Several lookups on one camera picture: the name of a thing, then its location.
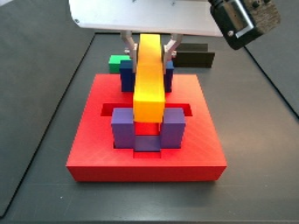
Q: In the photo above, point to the dark blue U block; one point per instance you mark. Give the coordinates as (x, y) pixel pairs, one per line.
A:
(128, 76)

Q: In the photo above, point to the long yellow bar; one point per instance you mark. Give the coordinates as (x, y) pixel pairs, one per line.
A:
(148, 96)

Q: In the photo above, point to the red slotted board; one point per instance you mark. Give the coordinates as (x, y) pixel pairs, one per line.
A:
(96, 161)

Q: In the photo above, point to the purple U block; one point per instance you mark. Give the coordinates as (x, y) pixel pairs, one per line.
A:
(146, 136)

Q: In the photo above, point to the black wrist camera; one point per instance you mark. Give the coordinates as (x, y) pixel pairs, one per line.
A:
(244, 19)

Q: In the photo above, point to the green stepped block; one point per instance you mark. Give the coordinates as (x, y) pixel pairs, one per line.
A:
(113, 62)

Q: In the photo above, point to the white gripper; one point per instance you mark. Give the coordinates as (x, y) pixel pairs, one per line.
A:
(164, 16)

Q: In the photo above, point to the black angle bracket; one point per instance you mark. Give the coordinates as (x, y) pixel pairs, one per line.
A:
(192, 55)

